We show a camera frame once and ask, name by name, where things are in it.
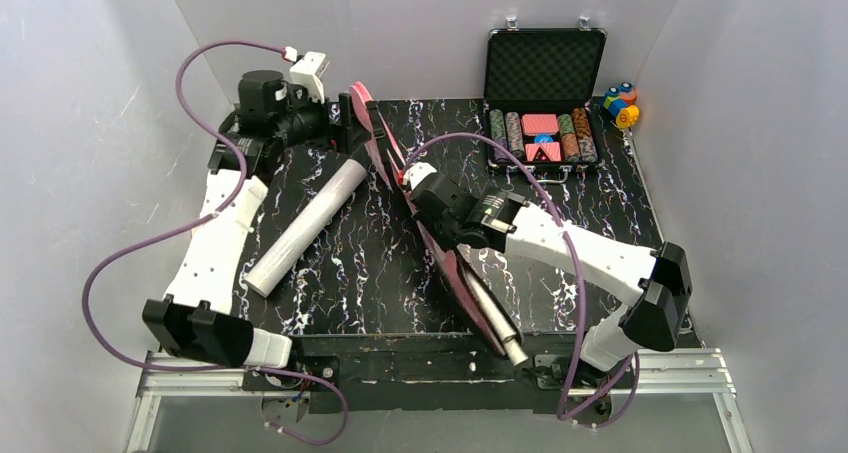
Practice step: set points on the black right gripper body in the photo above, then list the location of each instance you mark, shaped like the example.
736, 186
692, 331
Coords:
411, 201

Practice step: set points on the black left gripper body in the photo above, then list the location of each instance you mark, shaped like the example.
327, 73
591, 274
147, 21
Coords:
339, 123

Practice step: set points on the pink racket cover bag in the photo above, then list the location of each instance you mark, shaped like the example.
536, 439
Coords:
386, 155

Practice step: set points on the pink badminton racket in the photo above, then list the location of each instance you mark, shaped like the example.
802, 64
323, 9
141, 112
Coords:
506, 334

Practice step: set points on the white shuttlecock tube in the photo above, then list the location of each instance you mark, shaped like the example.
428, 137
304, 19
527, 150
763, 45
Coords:
282, 255

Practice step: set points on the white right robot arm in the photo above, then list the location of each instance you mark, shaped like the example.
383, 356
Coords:
652, 285

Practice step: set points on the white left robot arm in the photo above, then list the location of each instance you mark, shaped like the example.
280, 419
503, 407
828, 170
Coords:
194, 319

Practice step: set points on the poker chip stack row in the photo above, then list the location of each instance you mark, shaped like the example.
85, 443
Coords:
568, 139
514, 134
498, 134
583, 133

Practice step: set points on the pink playing card deck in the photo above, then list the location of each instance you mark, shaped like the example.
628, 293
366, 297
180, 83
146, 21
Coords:
548, 152
535, 124

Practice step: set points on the black poker chip case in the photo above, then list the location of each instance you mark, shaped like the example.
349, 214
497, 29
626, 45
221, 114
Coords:
545, 70

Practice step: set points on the colourful toy blocks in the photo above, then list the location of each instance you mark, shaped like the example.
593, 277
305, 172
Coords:
620, 103

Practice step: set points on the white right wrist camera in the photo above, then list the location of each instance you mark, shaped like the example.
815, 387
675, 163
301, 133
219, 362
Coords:
414, 174

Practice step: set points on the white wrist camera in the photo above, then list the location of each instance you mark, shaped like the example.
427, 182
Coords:
414, 174
307, 70

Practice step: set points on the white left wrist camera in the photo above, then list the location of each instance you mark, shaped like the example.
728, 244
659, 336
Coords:
307, 70

